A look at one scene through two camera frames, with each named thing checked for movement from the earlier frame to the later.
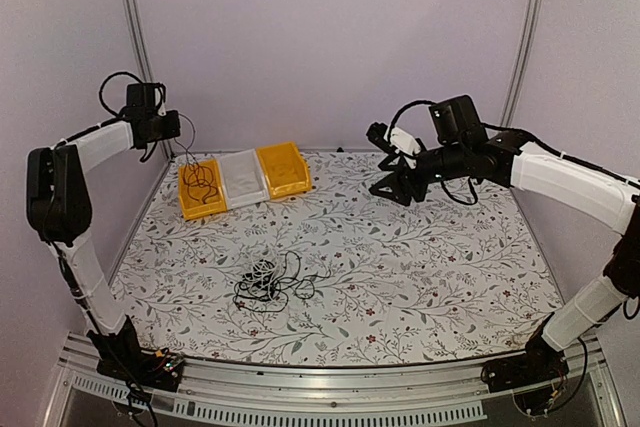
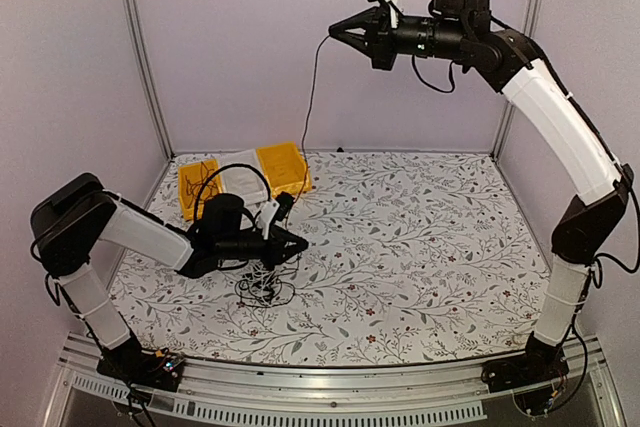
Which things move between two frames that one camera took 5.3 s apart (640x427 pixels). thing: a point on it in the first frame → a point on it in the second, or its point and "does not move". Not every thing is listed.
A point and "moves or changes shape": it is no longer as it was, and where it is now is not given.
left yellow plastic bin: x=200 y=189 does not move
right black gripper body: x=452 y=164 → x=385 y=51
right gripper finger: x=398 y=168 → x=364 y=19
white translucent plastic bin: x=242 y=179 does not move
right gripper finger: x=400 y=190 → x=362 y=44
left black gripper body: x=165 y=131 → x=274 y=247
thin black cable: x=198 y=177 → x=201 y=191
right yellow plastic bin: x=285 y=169 does not move
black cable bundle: x=263 y=287 moves or changes shape
